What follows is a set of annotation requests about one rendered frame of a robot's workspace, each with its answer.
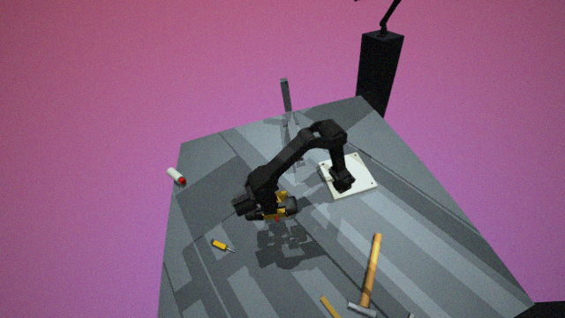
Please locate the hammer with wooden handle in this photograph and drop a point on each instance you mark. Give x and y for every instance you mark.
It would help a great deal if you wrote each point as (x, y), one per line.
(362, 307)

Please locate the white cylinder with red cap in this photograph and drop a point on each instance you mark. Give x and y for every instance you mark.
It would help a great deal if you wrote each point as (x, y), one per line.
(174, 174)

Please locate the yellow-handled screwdriver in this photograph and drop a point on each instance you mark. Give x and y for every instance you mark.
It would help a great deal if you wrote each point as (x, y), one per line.
(222, 246)

